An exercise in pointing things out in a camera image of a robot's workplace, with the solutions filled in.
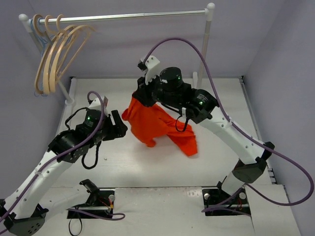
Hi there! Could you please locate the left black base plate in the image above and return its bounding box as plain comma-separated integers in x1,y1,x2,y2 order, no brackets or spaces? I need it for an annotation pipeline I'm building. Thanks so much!
66,188,115,219

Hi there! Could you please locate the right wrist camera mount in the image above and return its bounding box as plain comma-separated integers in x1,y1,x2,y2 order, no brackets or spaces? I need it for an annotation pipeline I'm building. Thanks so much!
137,55,160,85

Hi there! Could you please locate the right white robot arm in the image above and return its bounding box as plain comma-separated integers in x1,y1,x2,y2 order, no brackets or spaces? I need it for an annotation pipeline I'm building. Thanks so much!
132,66,275,203

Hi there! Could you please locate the wooden hanger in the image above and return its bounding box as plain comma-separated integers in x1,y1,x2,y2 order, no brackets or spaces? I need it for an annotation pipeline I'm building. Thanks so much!
31,14,76,96
42,15,87,95
44,14,95,92

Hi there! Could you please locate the left wooden hanger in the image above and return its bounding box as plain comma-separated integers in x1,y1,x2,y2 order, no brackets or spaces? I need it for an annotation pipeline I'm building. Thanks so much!
31,14,76,96

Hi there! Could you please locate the right wooden hanger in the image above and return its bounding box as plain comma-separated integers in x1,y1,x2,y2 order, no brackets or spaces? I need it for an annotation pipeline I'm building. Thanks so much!
44,14,95,92

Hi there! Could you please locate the middle wooden hanger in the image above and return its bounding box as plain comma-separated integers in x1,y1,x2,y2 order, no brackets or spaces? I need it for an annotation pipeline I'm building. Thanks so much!
42,15,87,95

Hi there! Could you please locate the silver white clothes rack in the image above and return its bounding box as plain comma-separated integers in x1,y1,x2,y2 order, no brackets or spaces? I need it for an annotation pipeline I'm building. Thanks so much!
18,2,215,106

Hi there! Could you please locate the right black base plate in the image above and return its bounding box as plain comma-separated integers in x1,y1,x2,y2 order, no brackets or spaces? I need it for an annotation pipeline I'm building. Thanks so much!
202,188,251,217

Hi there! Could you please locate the orange t shirt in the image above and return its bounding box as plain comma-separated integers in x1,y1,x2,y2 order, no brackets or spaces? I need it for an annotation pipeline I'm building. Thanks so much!
122,98,198,157

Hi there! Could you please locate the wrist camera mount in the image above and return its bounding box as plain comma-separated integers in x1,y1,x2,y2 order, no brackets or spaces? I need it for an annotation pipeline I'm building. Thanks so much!
137,55,160,85
88,96,109,117

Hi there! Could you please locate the left black loop cable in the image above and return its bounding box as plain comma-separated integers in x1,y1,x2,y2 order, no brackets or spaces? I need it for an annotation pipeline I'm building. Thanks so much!
64,107,103,170

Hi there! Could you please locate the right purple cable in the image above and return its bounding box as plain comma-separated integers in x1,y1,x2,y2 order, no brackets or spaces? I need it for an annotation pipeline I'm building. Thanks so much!
145,37,314,213

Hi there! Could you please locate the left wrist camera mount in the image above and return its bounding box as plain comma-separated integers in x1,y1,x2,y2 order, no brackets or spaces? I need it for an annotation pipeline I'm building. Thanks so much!
88,96,109,117

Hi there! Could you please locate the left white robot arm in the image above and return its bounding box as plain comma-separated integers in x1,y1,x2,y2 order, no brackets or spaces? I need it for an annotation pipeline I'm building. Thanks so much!
0,108,127,236

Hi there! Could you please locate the blue wire hanger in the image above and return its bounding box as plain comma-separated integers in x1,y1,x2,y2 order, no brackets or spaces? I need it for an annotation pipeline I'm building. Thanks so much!
29,14,53,97

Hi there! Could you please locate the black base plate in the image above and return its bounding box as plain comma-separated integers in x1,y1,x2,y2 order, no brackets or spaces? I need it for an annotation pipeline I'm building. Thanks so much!
202,188,251,217
66,188,115,219

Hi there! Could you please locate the right black loop cable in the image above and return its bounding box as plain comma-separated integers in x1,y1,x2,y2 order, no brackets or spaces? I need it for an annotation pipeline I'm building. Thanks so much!
162,104,191,133

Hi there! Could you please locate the black loop cable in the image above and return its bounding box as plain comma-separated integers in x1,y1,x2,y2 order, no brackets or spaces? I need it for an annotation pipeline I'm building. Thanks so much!
162,104,191,133
64,107,103,170

